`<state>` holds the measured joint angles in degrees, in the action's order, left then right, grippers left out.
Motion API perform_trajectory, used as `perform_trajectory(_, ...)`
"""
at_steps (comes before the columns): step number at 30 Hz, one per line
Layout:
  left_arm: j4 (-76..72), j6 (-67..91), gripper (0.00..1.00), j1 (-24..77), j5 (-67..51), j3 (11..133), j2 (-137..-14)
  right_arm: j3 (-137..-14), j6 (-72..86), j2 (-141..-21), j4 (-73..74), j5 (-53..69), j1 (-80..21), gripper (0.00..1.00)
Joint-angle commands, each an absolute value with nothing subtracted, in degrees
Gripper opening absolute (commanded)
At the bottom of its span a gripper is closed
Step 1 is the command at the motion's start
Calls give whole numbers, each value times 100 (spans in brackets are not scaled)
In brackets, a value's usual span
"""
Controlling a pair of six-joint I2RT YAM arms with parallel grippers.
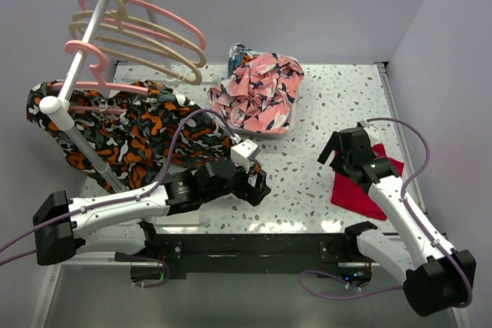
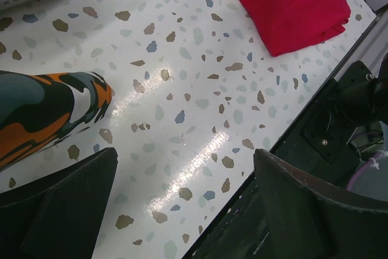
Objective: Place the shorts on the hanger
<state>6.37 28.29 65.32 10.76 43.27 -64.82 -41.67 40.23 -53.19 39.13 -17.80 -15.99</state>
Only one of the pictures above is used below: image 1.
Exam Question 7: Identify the pink patterned shorts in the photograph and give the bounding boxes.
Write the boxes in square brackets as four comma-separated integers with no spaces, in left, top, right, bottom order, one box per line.
[208,53,304,132]

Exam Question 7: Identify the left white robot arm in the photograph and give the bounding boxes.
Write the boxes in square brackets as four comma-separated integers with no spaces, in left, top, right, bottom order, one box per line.
[32,159,271,266]

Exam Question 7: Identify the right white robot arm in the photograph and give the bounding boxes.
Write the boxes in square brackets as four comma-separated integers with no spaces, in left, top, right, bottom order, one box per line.
[317,125,476,316]

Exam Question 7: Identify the camouflage orange black shorts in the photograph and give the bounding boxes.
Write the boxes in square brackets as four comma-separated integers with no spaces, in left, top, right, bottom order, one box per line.
[25,79,241,194]

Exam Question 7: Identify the pink hanger front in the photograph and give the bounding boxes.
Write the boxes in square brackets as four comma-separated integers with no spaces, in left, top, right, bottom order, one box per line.
[50,40,148,95]

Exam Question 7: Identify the pink hanger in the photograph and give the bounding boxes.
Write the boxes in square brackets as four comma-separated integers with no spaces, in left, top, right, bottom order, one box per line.
[78,0,208,51]
[50,40,148,95]

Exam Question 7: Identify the pink hanger rear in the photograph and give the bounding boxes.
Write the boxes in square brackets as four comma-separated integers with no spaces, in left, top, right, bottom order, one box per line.
[78,0,208,51]

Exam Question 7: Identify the red folded cloth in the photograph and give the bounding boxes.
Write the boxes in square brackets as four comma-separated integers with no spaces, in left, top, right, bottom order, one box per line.
[330,142,405,221]

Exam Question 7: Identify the white plastic basket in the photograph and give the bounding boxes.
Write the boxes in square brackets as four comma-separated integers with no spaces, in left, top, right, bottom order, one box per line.
[244,103,298,138]

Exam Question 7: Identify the blue orange patterned garment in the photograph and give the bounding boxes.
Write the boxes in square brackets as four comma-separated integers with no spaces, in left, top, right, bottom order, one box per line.
[227,43,258,78]

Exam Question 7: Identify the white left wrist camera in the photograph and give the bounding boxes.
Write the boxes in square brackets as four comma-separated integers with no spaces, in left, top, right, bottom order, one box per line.
[231,140,259,171]

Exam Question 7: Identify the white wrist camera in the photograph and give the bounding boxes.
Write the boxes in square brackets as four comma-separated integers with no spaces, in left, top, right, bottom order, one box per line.
[231,140,259,171]
[357,120,382,147]

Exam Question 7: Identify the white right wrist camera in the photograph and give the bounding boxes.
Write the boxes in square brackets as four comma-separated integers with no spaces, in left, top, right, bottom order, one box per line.
[357,120,382,147]

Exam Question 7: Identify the aluminium table frame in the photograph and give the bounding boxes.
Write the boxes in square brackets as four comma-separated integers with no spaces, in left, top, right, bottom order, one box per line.
[28,61,472,328]

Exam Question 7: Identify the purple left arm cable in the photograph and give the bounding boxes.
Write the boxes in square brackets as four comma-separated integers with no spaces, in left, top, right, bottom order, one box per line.
[0,108,241,267]

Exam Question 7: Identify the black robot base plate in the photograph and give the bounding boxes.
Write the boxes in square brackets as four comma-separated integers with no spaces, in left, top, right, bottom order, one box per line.
[115,226,373,287]

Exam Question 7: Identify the white clothes rack rail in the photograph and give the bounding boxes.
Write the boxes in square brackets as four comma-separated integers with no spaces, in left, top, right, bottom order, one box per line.
[39,0,125,193]

